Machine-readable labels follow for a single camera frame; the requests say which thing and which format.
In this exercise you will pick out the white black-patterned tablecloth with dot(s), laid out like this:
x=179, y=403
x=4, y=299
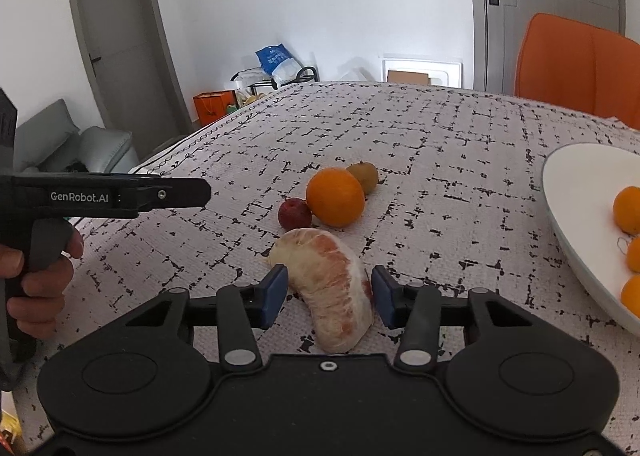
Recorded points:
x=425, y=136

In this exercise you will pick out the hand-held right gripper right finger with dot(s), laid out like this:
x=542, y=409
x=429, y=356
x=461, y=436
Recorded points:
x=382, y=296

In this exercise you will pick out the peeled tangerine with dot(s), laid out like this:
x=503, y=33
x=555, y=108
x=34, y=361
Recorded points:
x=632, y=296

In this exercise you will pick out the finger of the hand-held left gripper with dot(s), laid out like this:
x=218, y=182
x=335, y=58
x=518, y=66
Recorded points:
x=180, y=193
x=137, y=176

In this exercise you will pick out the small mandarin orange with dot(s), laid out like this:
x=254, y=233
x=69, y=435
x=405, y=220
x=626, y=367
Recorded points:
x=628, y=210
x=635, y=254

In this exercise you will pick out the brown cardboard sheet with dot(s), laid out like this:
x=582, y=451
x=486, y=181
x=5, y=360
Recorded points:
x=407, y=78

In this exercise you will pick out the red plum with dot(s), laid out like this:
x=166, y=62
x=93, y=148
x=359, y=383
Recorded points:
x=294, y=214

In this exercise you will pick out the person's left hand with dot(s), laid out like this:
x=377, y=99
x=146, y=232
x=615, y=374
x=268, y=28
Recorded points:
x=42, y=291

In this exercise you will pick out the peeled pomelo segment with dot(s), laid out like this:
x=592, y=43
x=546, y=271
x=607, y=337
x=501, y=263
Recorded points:
x=335, y=296

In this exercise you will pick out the white printed plate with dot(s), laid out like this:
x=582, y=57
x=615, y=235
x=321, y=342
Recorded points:
x=580, y=206

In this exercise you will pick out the grey-framed plain door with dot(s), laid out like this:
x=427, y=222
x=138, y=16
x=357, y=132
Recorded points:
x=125, y=36

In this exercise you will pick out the white framed panel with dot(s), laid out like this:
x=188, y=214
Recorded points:
x=447, y=70

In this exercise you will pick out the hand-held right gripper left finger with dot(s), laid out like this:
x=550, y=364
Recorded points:
x=274, y=293

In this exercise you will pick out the orange chair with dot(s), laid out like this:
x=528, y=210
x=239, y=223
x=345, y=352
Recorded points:
x=575, y=66

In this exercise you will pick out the large orange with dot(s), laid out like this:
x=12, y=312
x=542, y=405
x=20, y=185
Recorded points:
x=335, y=197

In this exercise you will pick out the grey sofa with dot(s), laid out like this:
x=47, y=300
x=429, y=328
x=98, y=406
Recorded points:
x=100, y=146

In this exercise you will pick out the orange paper bag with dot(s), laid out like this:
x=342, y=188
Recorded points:
x=215, y=109

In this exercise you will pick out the green-brown kiwi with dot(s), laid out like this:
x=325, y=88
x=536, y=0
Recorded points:
x=365, y=176

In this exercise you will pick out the blue and white bag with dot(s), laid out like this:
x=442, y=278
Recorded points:
x=277, y=64

